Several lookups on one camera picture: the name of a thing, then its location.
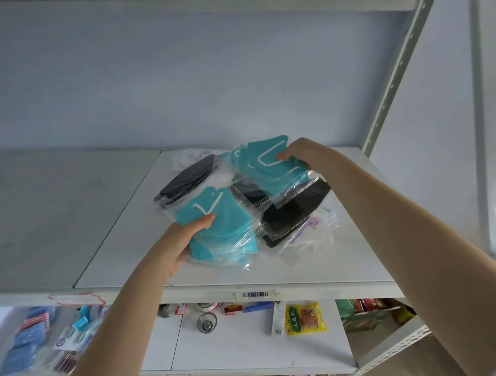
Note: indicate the person's left hand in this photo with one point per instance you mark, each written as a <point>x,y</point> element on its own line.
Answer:
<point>178,242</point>

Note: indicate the person's right hand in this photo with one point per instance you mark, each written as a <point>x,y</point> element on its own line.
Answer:
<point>310,153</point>

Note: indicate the person's right thumb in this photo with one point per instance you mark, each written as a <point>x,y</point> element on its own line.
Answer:
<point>286,155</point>

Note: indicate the person's left thumb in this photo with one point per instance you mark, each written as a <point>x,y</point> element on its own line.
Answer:
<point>203,222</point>

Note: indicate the teal mask packet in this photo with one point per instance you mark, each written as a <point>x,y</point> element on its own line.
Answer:
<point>224,232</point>
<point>263,162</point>

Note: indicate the person's right forearm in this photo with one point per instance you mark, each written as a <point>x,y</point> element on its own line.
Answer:
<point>407,251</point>

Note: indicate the person's left forearm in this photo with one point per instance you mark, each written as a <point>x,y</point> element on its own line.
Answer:
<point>128,310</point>

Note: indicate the grey mask packet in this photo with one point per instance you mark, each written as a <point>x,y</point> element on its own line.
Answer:
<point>186,180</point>

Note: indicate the black mask packet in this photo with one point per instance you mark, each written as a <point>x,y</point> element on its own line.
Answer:
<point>248,191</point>
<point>294,213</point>

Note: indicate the white shelf board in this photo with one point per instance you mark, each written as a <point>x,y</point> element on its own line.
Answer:
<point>128,248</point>

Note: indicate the clear packet with purple print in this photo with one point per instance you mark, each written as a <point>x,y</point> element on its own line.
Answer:
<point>310,240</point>

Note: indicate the barcode label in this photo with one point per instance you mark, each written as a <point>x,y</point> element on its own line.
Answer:
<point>255,294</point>

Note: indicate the small red box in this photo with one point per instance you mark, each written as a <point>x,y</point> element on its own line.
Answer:
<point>233,309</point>

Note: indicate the grey jar with red label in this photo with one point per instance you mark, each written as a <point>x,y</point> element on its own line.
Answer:
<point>172,310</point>

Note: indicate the blue plastic item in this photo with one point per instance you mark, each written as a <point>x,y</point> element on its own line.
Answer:
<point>257,307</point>

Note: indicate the white tube box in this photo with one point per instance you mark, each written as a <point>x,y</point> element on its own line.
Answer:
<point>278,318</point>

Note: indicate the white metal shelf upright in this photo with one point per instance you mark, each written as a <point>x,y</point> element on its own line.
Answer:
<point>399,73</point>

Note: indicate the yellow snack packet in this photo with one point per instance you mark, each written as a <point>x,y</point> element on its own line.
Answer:
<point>306,319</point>

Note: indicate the red-bordered shelf label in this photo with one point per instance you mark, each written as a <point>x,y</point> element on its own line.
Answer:
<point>77,298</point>

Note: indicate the blue and white packets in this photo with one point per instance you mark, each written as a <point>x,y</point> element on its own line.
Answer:
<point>77,329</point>

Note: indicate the green snack boxes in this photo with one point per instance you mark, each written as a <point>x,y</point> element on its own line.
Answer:
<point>368,313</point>

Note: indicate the stack of blue packets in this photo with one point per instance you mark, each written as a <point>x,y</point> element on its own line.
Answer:
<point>27,341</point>

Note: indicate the white perforated shelf bracket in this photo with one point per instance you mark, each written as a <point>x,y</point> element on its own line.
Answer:
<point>395,346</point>

